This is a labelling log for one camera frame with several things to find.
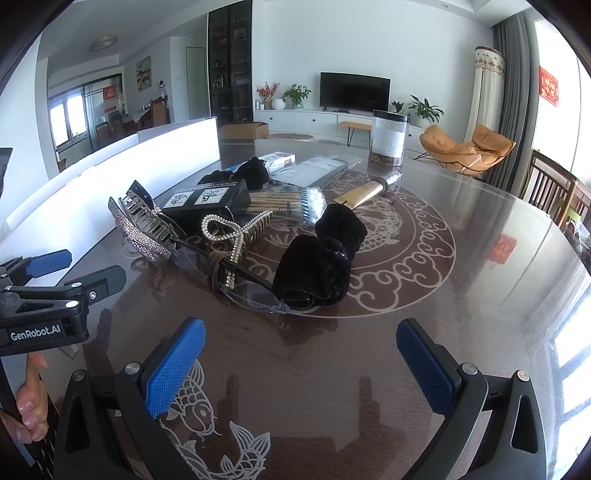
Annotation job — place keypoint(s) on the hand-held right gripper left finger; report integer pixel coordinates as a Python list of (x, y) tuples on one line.
[(175, 364)]

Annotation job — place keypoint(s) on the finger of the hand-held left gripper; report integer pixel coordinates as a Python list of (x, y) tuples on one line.
[(104, 282), (48, 262)]

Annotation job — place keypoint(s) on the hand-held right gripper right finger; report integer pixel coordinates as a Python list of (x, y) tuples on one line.
[(427, 364)]

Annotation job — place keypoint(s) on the rhinestone metal hair claw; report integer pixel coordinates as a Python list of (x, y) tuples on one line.
[(138, 230)]

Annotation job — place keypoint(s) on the pearl bow hair claw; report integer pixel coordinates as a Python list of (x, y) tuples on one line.
[(225, 277)]

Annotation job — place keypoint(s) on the clear safety glasses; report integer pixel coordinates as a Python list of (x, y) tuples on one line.
[(251, 296)]

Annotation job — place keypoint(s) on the black cardboard box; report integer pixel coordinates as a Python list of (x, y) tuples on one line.
[(207, 207)]

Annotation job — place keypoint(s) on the large black velvet scrunchie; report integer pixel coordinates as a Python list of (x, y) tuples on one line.
[(314, 272)]

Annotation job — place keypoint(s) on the small black scrunchie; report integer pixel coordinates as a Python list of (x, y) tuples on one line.
[(249, 173)]

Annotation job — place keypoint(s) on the gold cosmetic tube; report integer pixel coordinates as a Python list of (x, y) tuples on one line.
[(355, 194)]

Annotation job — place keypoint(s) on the bag of cotton swabs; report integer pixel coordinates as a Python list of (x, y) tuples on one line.
[(286, 203)]

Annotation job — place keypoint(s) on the phone case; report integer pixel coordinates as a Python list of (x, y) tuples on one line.
[(309, 170)]

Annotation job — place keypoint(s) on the person's left hand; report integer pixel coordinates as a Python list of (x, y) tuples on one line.
[(32, 408)]

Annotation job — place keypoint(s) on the brown cardboard box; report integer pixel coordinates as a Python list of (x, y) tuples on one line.
[(242, 130)]

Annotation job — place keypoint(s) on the blue and white carton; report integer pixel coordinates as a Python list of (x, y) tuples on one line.
[(279, 160)]

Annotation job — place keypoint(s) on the orange lounge chair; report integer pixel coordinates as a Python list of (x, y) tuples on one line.
[(461, 147)]

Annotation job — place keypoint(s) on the dark wooden chair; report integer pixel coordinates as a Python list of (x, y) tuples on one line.
[(549, 180)]

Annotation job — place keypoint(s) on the round ceiling lamp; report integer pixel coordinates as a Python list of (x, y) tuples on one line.
[(104, 45)]

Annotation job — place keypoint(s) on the clear plastic jar black lid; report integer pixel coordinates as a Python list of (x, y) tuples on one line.
[(388, 138)]

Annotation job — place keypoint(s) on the round beige floor cushion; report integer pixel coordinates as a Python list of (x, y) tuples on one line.
[(291, 135)]

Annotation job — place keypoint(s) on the dark glass display cabinet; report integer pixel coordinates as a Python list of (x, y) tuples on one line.
[(228, 69)]

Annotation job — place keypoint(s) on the round white vase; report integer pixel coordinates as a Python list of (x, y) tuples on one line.
[(278, 104)]

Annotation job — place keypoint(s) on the red flowers in vase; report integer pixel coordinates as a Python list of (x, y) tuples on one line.
[(267, 92)]

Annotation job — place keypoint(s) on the wooden bench with hairpin legs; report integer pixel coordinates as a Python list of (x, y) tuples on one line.
[(355, 124)]

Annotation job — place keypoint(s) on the large green potted plant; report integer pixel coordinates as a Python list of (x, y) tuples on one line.
[(425, 110)]

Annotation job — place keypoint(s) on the white television cabinet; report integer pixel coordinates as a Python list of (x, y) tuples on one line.
[(300, 121)]

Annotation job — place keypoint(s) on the small green potted plant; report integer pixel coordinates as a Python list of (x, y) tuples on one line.
[(397, 107)]

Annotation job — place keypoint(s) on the leafy plant in glass vase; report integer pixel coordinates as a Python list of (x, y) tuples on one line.
[(296, 94)]

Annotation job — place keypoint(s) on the black television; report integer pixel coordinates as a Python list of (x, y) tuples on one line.
[(355, 90)]

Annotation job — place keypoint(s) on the grey curtain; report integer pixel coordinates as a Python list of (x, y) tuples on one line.
[(512, 92)]

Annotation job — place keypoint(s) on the white curtain with patterned top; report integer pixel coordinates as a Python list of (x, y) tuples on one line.
[(485, 83)]

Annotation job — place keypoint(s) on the red paper window decoration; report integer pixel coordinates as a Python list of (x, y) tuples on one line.
[(548, 86)]

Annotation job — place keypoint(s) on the framed wall painting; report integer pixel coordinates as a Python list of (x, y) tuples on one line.
[(144, 73)]

